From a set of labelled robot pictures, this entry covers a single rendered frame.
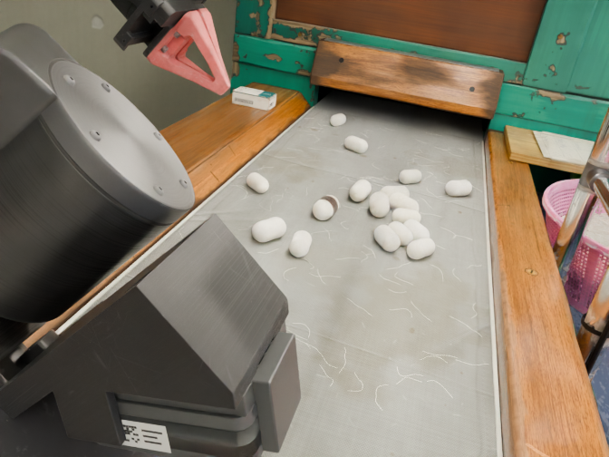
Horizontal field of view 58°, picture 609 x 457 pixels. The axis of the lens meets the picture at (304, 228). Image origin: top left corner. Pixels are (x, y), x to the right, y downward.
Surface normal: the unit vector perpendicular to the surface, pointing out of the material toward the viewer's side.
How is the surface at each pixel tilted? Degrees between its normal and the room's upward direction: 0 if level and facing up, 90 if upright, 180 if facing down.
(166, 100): 90
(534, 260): 0
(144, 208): 108
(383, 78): 67
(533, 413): 0
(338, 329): 0
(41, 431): 41
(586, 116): 90
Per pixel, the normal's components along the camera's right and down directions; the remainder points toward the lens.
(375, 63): -0.19, 0.04
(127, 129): 0.78, -0.60
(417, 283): 0.13, -0.88
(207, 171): 0.77, -0.45
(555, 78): -0.27, 0.46
